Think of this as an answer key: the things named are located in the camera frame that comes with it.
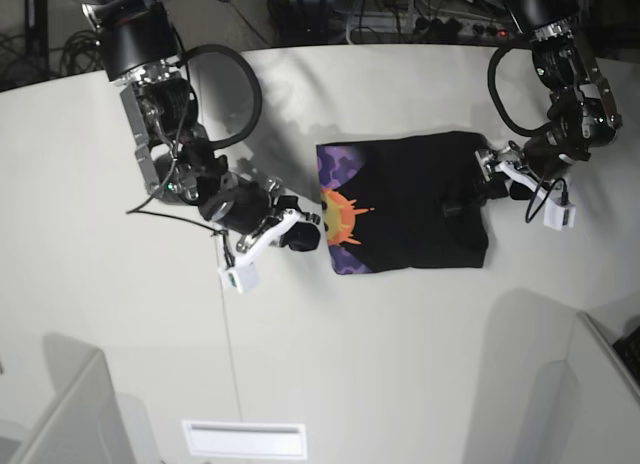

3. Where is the black keyboard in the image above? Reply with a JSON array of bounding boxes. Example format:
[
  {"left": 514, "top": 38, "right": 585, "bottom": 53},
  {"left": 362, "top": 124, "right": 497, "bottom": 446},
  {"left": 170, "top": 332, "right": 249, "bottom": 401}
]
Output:
[{"left": 613, "top": 328, "right": 640, "bottom": 383}]

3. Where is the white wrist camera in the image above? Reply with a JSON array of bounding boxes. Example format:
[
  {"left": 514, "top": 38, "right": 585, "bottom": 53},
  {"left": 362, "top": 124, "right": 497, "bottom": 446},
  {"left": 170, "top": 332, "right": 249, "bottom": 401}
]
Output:
[
  {"left": 218, "top": 210, "right": 301, "bottom": 294},
  {"left": 525, "top": 175, "right": 577, "bottom": 231}
]

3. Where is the black coiled cable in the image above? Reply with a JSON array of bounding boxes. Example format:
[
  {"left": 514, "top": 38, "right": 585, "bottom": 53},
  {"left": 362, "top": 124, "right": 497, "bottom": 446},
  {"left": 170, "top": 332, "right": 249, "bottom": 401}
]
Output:
[{"left": 59, "top": 29, "right": 109, "bottom": 78}]

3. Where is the black T-shirt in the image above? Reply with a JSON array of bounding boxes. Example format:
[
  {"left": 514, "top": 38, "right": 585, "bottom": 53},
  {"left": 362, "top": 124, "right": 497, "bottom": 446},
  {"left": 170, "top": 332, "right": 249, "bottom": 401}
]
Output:
[{"left": 316, "top": 131, "right": 489, "bottom": 275}]

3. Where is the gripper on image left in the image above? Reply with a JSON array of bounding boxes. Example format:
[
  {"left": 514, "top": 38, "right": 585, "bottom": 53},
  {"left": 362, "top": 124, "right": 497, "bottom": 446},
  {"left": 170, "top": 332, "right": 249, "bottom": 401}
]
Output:
[{"left": 197, "top": 176, "right": 321, "bottom": 252}]

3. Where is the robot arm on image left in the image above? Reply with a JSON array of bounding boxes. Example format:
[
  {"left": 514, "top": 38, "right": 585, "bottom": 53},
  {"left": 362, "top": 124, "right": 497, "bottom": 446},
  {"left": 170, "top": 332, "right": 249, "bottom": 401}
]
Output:
[{"left": 83, "top": 0, "right": 320, "bottom": 252}]

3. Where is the white partition panel left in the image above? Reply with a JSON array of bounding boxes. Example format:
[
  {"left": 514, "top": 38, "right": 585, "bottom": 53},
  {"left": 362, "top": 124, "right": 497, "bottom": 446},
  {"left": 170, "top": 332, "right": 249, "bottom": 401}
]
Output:
[{"left": 1, "top": 334, "right": 136, "bottom": 463}]

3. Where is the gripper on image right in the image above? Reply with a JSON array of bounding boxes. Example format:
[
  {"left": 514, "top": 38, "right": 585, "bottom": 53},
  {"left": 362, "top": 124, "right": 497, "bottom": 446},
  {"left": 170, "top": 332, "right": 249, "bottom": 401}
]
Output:
[{"left": 472, "top": 143, "right": 530, "bottom": 202}]

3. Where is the white partition panel right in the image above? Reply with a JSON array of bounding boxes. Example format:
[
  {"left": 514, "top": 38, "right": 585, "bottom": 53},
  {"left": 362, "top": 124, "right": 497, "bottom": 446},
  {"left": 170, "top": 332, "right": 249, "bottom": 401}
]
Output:
[{"left": 519, "top": 311, "right": 640, "bottom": 464}]

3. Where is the white partition panel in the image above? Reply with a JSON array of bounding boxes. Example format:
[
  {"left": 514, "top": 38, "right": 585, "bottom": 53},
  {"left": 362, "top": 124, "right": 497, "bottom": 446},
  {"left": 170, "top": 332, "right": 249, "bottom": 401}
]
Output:
[
  {"left": 1, "top": 334, "right": 136, "bottom": 463},
  {"left": 519, "top": 311, "right": 640, "bottom": 464}
]

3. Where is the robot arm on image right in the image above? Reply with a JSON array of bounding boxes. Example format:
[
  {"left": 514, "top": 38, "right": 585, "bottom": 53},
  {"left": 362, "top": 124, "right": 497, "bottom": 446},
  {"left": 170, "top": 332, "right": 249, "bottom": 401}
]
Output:
[{"left": 474, "top": 0, "right": 622, "bottom": 202}]

